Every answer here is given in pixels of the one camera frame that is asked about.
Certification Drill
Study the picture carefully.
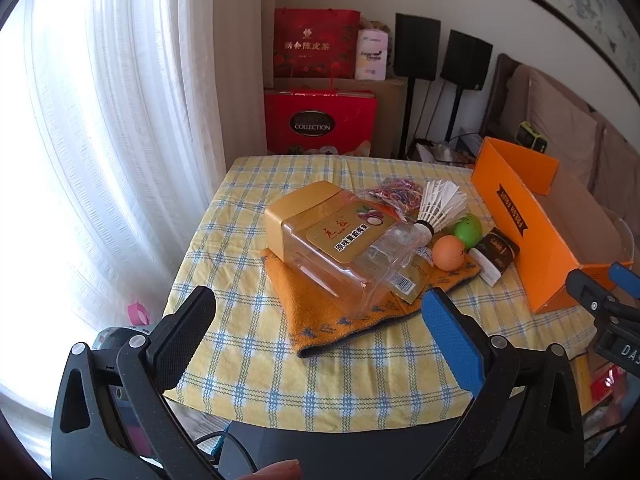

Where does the gold sachet packet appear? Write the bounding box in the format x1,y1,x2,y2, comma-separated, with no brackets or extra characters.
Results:
387,247,438,305

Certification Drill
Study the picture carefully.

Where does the red box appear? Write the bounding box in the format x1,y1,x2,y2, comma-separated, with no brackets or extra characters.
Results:
587,365,626,401

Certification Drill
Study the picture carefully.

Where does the black speaker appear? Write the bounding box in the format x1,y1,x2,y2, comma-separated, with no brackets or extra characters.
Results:
440,30,493,92
394,12,442,82

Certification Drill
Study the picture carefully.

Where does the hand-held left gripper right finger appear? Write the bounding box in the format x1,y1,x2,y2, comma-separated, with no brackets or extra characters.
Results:
419,287,586,480

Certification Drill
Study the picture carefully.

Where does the white shuttlecock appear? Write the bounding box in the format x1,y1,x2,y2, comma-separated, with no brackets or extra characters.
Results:
415,180,467,246

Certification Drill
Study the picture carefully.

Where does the orange cardboard box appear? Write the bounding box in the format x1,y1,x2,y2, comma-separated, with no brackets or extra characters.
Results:
471,136,636,315

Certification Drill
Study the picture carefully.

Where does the orange towel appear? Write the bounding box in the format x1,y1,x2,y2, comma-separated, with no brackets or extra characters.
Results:
264,247,482,358

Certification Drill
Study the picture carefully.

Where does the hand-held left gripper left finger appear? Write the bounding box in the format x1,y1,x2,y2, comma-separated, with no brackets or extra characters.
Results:
50,285,221,480

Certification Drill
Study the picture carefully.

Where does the brown cardboard box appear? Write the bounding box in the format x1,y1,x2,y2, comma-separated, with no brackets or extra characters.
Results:
273,76,408,158

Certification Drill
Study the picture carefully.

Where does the green and black device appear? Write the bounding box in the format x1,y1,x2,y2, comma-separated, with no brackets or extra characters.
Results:
517,121,548,152

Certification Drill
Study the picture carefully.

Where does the yellow plaid tablecloth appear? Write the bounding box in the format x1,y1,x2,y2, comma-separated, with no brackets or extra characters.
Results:
162,154,596,428

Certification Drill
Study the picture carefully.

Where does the red gift bag oval label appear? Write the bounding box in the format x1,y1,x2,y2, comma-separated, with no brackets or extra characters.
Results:
264,77,378,156

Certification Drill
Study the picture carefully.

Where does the white tissue pack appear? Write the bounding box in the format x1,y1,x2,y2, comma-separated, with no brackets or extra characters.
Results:
354,29,391,81

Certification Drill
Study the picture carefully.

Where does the dark bottle with white cap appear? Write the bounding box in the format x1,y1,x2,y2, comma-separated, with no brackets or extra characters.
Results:
470,226,521,287

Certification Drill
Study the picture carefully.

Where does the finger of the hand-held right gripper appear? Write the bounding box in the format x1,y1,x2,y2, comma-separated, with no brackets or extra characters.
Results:
608,261,640,292
566,268,623,318

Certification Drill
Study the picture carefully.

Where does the brown sofa cushion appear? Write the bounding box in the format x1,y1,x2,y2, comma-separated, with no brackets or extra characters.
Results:
502,64,601,171
587,115,640,223

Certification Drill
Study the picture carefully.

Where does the black speaker stand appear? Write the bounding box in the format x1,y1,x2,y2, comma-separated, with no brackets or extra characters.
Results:
397,77,417,158
444,87,464,142

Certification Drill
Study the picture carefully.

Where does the framed ink painting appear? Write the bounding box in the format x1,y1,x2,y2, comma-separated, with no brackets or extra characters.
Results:
499,0,640,106

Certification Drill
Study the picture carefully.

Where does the green egg-shaped case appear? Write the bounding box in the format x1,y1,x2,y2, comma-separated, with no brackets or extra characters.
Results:
453,214,482,242

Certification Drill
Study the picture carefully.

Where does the stack of papers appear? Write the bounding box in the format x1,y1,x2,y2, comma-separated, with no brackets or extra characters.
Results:
415,141,473,166

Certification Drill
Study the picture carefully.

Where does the clear jar with gold lid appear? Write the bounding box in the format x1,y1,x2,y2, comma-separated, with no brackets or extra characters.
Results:
264,181,431,320

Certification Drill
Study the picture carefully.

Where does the brown sofa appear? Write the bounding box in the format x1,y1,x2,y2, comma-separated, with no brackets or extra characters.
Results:
480,52,640,241

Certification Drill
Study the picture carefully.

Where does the white sheer curtain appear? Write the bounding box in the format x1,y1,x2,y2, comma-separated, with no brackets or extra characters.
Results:
0,0,238,441

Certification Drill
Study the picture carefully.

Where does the bag of colourful rubber bands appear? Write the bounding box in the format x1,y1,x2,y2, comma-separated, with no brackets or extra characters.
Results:
357,177,426,221

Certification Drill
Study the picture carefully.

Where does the orange ping pong ball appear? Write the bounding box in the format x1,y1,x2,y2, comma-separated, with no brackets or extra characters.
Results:
431,236,467,269

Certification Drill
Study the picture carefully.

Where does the crinkled gold wrapping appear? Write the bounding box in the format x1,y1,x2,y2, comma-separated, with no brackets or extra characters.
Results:
360,16,394,36

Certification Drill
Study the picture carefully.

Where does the person's left hand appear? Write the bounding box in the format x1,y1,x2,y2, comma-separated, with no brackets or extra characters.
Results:
234,459,302,480

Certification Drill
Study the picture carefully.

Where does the black cable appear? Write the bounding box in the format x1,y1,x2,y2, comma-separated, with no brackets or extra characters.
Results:
192,430,261,476

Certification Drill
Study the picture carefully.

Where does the red floral gift bag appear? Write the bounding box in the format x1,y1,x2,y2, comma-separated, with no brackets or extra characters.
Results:
274,7,362,80

